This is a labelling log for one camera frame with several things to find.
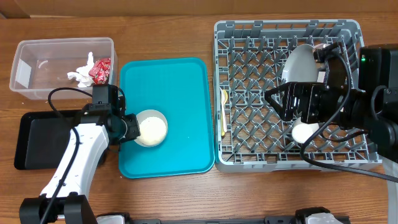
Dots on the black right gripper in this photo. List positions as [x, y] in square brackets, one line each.
[308, 91]

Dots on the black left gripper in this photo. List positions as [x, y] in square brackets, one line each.
[134, 130]

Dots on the grey bowl of rice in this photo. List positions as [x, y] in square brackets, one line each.
[153, 128]

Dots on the cream plastic cup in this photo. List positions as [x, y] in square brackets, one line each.
[302, 131]

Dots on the light grey plate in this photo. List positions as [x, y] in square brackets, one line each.
[300, 65]

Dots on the yellow plastic spoon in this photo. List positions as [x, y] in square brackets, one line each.
[224, 98]

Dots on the white pink-rimmed plate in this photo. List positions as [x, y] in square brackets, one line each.
[319, 47]

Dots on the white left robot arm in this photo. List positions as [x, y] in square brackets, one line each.
[97, 126]

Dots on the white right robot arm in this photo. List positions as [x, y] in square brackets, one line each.
[371, 107]

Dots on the grey dishwasher rack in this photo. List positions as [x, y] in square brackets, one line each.
[249, 59]

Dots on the black waste tray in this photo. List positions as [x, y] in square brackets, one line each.
[42, 140]

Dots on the clear plastic waste bin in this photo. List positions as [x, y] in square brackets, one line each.
[40, 66]

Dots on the teal plastic tray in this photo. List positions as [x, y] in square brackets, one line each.
[179, 89]

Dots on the red crumpled wrapper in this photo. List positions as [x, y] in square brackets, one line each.
[101, 71]

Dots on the crumpled white tissue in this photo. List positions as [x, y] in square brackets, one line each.
[81, 75]

